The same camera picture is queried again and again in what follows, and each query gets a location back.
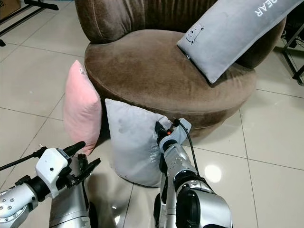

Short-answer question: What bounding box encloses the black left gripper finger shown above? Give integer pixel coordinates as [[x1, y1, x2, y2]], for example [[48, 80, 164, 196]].
[[78, 158, 102, 186], [61, 141, 87, 157]]

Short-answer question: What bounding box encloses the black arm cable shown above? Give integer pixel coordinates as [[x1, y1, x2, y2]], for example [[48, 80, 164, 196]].
[[0, 148, 47, 171], [173, 118, 201, 165]]

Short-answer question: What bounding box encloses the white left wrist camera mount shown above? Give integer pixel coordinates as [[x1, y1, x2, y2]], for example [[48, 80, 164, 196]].
[[35, 147, 73, 199]]

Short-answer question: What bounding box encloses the long grey bear print pillow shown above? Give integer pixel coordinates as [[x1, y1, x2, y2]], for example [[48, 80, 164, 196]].
[[177, 0, 304, 85]]

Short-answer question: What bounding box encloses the black metal floor rack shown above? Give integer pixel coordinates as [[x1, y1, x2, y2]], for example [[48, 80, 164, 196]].
[[0, 0, 60, 37]]

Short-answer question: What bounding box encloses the brown round velvet sofa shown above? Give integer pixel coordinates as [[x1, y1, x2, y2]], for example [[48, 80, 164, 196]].
[[75, 0, 287, 139]]

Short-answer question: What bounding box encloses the pink pillow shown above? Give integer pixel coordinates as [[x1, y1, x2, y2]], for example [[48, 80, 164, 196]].
[[63, 60, 103, 155]]

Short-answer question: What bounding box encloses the silver robot left leg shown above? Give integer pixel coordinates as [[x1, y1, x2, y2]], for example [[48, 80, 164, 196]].
[[50, 188, 98, 228]]

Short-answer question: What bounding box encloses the light grey square pillow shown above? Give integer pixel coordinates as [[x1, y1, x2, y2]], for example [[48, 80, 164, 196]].
[[105, 98, 172, 188]]

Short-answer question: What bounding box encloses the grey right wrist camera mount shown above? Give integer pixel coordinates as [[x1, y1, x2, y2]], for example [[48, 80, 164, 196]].
[[160, 118, 192, 153]]

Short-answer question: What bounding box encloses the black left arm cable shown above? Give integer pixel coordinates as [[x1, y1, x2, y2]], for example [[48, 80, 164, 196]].
[[0, 148, 47, 171]]

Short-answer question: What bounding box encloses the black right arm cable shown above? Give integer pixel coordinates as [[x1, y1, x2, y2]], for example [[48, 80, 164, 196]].
[[173, 118, 201, 165]]

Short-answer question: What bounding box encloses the brown cardboard box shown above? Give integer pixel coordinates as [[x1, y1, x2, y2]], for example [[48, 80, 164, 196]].
[[0, 0, 22, 20]]

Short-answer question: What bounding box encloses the black metal stand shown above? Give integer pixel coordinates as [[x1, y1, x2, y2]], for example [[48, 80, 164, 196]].
[[280, 21, 304, 86]]

